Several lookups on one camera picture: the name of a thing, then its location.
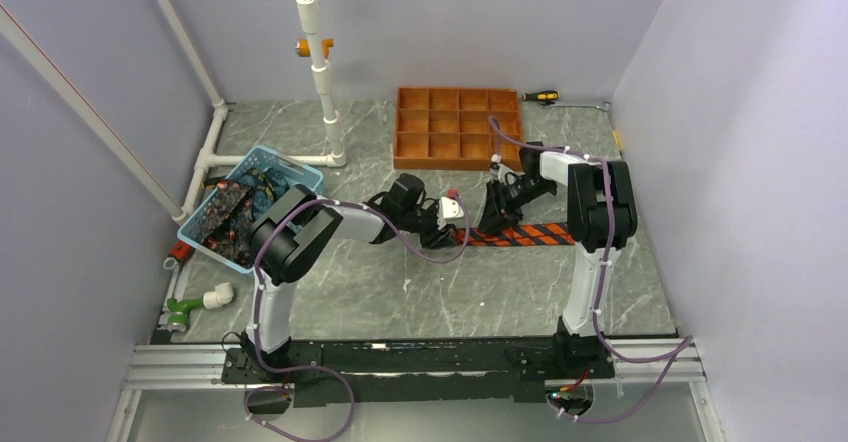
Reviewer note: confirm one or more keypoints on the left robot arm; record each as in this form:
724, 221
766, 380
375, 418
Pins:
288, 239

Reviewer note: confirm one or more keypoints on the white pvc pipe stand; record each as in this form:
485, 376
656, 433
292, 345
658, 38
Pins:
309, 15

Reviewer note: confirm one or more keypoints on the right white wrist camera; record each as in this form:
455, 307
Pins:
500, 172

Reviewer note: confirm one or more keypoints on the blue plastic basket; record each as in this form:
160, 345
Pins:
263, 158

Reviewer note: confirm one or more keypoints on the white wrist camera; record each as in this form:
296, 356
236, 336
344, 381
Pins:
450, 209
500, 172

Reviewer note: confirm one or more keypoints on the dark patterned ties pile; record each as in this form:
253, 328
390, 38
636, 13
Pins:
227, 218

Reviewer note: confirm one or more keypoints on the orange black screwdriver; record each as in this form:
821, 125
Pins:
546, 97

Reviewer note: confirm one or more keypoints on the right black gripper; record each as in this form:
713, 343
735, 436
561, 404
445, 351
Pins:
498, 214

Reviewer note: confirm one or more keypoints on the orange navy striped tie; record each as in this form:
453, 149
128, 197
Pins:
526, 235

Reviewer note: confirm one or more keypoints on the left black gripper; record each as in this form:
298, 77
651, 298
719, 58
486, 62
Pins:
437, 238

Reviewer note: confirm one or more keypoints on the silver wrench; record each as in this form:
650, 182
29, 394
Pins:
603, 106

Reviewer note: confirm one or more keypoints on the green white pipe fitting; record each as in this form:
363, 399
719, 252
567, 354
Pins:
179, 310

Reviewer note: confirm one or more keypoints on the brown compartment tray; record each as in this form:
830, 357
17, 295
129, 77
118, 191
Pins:
447, 128

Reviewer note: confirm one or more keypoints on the white diagonal wall pipe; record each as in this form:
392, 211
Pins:
39, 60

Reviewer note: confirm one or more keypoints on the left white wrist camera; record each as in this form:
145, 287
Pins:
450, 209

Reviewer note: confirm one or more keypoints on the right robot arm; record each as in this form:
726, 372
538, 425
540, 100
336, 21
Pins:
600, 218

